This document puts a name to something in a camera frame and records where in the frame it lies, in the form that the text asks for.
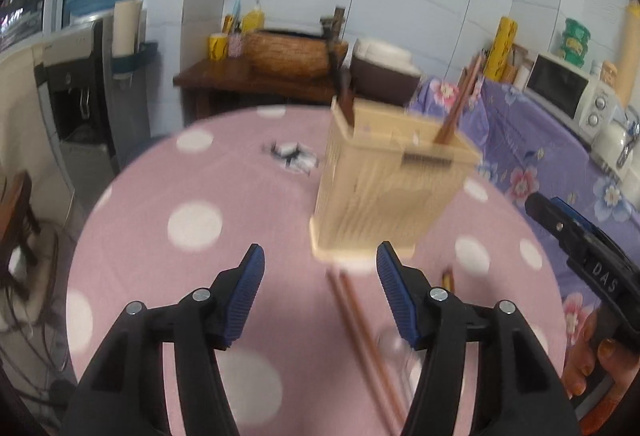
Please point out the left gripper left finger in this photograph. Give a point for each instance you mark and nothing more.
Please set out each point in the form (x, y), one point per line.
(122, 390)

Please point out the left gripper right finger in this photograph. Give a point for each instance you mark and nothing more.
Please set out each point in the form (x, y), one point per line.
(517, 392)

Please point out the dark gold-banded chopstick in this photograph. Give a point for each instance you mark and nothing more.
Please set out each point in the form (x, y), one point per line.
(448, 280)

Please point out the brown wooden chopstick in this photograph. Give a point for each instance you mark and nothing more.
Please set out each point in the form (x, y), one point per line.
(449, 127)
(381, 405)
(365, 335)

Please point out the person right hand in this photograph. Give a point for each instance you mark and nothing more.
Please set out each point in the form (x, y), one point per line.
(620, 362)

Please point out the white kettle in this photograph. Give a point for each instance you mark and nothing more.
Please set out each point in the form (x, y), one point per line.
(612, 150)

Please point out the white microwave oven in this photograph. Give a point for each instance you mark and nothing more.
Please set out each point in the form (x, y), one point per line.
(582, 103)

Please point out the pink polka dot tablecloth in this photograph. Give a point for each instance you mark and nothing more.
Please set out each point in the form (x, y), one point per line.
(189, 207)

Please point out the small wooden stool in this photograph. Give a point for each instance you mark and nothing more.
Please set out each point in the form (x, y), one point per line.
(17, 222)

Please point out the green stacked containers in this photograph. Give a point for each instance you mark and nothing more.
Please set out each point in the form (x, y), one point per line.
(574, 42)

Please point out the beige plastic utensil holder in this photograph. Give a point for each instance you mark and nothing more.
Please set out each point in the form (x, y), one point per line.
(384, 179)

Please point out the yellow roll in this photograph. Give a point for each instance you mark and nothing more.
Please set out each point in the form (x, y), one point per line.
(500, 49)

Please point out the water dispenser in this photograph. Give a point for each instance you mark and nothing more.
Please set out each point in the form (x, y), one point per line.
(97, 100)

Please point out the white brown rice cooker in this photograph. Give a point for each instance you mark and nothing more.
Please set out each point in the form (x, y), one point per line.
(383, 72)

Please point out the dark wooden counter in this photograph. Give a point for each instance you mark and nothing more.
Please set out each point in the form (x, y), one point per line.
(207, 80)

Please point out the yellow mug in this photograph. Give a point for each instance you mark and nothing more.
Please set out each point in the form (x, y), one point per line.
(218, 46)

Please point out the bamboo faucet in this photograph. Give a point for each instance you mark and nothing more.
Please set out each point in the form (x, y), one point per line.
(331, 28)

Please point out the woven basin sink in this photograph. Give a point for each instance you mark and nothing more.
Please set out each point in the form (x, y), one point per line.
(286, 54)

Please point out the yellow soap bottle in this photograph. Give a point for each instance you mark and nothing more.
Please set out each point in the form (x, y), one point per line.
(254, 20)

